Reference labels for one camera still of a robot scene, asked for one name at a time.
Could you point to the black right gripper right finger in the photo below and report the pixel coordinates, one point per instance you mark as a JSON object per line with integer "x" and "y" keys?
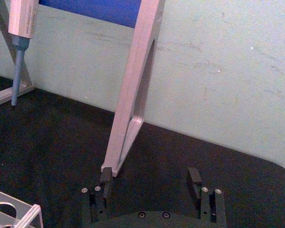
{"x": 193, "y": 180}

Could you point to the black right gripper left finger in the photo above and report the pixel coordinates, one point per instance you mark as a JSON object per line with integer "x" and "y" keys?
{"x": 106, "y": 175}

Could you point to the black table cloth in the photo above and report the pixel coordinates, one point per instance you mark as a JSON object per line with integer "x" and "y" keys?
{"x": 50, "y": 142}

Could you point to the clear plastic case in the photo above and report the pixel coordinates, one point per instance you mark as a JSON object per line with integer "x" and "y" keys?
{"x": 4, "y": 202}

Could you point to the blue panel of stand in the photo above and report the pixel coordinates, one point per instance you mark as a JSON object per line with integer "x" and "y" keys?
{"x": 97, "y": 9}

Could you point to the silver tool with grey tip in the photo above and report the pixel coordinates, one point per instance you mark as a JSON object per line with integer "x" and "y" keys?
{"x": 22, "y": 19}

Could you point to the silver metal stand frame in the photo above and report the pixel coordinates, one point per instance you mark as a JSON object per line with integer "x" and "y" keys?
{"x": 135, "y": 90}

